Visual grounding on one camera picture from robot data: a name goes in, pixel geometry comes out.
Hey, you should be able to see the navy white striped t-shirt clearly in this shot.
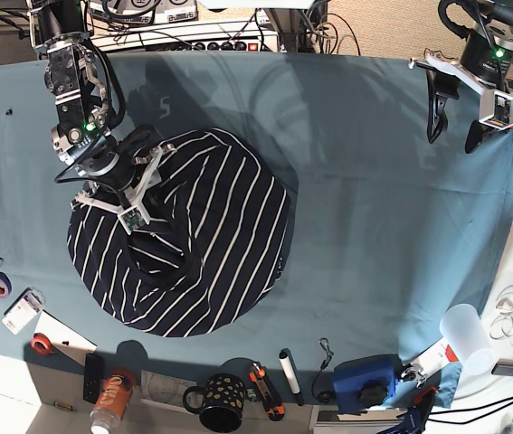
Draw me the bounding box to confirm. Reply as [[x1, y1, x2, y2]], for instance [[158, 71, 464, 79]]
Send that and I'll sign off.
[[67, 128, 290, 337]]

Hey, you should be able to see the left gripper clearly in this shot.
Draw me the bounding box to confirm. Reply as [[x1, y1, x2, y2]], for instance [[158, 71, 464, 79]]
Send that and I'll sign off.
[[426, 38, 513, 154]]

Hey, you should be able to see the white paper sheet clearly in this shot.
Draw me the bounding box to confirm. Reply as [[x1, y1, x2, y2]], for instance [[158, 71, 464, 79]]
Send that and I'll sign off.
[[35, 311, 97, 353]]

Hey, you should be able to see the orange black utility knife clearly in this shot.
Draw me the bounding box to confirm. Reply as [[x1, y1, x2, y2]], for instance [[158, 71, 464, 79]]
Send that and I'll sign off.
[[249, 362, 285, 422]]

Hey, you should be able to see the black lanyard with clip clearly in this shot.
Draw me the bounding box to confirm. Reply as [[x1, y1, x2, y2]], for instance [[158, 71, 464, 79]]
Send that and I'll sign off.
[[311, 337, 335, 405]]

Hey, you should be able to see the red tape roll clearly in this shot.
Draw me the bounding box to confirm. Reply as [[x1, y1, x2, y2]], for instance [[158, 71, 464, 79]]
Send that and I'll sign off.
[[30, 333, 54, 356]]

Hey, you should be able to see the black remote control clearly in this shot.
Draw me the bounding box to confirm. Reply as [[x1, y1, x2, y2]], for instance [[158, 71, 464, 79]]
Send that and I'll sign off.
[[82, 353, 104, 404]]

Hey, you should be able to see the white packaged card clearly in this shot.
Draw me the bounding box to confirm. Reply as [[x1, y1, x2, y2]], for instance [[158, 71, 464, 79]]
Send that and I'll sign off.
[[2, 288, 45, 335]]

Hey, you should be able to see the white red card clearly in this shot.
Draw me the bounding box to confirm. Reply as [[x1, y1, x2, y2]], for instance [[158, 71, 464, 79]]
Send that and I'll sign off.
[[401, 337, 459, 381]]

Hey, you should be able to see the purple tape roll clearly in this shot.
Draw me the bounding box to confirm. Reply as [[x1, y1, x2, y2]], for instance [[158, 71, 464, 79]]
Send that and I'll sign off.
[[0, 271, 12, 298]]

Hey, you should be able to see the black mug with yellow leaves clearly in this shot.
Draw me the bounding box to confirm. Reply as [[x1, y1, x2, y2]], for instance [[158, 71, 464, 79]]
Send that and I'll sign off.
[[182, 373, 246, 433]]

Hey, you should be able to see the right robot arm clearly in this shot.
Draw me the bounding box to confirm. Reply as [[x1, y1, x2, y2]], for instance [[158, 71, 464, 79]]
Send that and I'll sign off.
[[28, 1, 159, 209]]

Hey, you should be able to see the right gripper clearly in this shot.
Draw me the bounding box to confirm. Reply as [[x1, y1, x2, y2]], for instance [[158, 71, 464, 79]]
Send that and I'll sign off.
[[81, 126, 171, 209]]

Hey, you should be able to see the white black marker pen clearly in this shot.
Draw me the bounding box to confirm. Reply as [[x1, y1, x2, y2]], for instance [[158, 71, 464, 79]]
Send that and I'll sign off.
[[279, 348, 305, 406]]

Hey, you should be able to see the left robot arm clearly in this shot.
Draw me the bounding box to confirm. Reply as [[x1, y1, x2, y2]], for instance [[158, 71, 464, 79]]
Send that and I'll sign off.
[[417, 1, 513, 154]]

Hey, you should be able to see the teal table cloth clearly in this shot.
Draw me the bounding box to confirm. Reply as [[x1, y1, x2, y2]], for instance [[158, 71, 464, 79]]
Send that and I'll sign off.
[[0, 52, 513, 389]]

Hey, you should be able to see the orange drink bottle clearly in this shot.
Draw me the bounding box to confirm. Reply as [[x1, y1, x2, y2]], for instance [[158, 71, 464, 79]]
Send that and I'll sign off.
[[90, 368, 137, 434]]

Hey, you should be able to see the translucent plastic cup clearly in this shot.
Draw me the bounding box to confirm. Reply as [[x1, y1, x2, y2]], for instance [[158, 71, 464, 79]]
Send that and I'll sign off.
[[439, 304, 497, 376]]

